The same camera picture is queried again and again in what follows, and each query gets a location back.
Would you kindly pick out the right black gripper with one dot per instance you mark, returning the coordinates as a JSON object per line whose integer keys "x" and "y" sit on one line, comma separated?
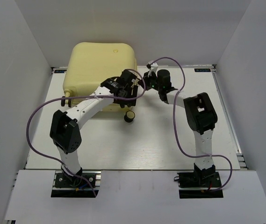
{"x": 147, "y": 78}

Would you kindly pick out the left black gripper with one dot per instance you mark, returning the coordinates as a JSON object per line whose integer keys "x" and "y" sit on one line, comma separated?
{"x": 134, "y": 91}

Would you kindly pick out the pale yellow suitcase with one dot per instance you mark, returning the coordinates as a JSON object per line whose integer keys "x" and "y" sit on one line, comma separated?
{"x": 92, "y": 63}

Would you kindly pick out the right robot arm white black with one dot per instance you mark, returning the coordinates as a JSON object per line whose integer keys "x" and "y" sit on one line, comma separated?
{"x": 200, "y": 114}

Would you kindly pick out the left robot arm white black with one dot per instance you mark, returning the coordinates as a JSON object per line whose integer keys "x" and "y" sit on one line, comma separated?
{"x": 66, "y": 126}

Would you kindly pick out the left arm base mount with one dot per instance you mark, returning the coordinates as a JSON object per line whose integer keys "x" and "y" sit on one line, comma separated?
{"x": 63, "y": 187}

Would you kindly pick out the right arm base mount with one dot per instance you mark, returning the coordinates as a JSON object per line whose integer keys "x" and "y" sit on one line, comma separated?
{"x": 191, "y": 188}

